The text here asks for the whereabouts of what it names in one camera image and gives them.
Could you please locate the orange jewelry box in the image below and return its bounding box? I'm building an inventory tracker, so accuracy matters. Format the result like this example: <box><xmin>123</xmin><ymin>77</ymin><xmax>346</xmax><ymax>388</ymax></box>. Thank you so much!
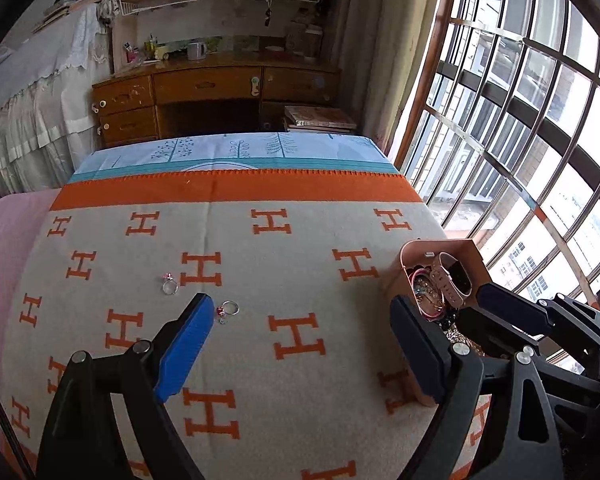
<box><xmin>382</xmin><ymin>239</ymin><xmax>493</xmax><ymax>406</ymax></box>

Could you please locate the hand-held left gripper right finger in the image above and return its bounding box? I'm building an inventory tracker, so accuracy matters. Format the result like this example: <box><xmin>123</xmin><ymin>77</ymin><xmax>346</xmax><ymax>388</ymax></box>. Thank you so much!
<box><xmin>389</xmin><ymin>295</ymin><xmax>565</xmax><ymax>480</ymax></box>

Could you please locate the light blue tree-print sheet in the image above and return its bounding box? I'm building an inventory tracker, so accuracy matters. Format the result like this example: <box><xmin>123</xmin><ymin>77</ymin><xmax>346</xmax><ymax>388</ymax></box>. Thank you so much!
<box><xmin>69</xmin><ymin>132</ymin><xmax>401</xmax><ymax>183</ymax></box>

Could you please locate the stack of books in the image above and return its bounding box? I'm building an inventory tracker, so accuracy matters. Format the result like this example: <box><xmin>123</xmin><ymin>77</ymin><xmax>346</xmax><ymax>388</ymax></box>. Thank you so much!
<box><xmin>282</xmin><ymin>105</ymin><xmax>358</xmax><ymax>136</ymax></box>

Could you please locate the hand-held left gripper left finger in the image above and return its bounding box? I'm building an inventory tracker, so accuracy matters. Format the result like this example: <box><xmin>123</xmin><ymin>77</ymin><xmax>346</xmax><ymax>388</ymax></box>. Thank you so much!
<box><xmin>36</xmin><ymin>292</ymin><xmax>216</xmax><ymax>480</ymax></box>

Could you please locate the clear storage jar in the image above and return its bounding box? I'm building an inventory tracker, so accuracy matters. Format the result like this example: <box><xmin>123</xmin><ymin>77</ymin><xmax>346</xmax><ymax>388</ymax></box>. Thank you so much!
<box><xmin>304</xmin><ymin>27</ymin><xmax>324</xmax><ymax>59</ymax></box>

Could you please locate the pile of mixed jewelry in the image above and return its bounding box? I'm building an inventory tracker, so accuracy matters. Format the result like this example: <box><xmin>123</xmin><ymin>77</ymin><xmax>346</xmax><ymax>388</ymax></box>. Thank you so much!
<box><xmin>407</xmin><ymin>264</ymin><xmax>481</xmax><ymax>356</ymax></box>

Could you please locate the pink bed sheet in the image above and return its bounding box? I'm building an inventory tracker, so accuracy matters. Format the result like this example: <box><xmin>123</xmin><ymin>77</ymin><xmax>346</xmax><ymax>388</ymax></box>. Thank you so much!
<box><xmin>0</xmin><ymin>187</ymin><xmax>63</xmax><ymax>461</ymax></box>

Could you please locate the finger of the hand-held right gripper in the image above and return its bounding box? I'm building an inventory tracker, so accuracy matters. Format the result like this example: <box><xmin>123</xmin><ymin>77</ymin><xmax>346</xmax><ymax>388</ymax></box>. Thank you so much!
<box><xmin>476</xmin><ymin>282</ymin><xmax>600</xmax><ymax>352</ymax></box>
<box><xmin>457</xmin><ymin>305</ymin><xmax>540</xmax><ymax>358</ymax></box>

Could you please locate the white lace furniture cover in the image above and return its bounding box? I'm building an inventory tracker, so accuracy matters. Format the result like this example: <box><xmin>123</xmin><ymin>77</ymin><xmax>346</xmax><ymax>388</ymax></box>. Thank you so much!
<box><xmin>0</xmin><ymin>0</ymin><xmax>116</xmax><ymax>201</ymax></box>

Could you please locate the wooden desk with drawers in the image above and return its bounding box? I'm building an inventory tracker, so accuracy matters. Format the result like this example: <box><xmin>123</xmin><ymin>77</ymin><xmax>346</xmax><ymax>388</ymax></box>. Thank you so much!
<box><xmin>91</xmin><ymin>50</ymin><xmax>342</xmax><ymax>150</ymax></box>

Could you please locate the beige curtain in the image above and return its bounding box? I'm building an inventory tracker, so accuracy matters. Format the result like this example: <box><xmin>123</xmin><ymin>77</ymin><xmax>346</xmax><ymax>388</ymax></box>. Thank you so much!
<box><xmin>325</xmin><ymin>0</ymin><xmax>456</xmax><ymax>161</ymax></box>

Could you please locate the metal window grille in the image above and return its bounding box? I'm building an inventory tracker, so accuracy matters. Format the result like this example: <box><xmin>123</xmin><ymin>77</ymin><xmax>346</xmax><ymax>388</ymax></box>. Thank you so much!
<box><xmin>395</xmin><ymin>0</ymin><xmax>600</xmax><ymax>361</ymax></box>

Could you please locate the orange and grey patterned blanket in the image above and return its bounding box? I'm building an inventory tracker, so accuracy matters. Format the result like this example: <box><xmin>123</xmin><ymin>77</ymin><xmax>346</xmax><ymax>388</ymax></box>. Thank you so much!
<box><xmin>0</xmin><ymin>167</ymin><xmax>491</xmax><ymax>480</ymax></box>

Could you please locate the pink strap watch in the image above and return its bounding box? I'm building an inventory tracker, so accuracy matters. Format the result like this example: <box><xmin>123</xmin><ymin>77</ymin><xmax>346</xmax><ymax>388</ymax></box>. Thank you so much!
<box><xmin>430</xmin><ymin>251</ymin><xmax>473</xmax><ymax>307</ymax></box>

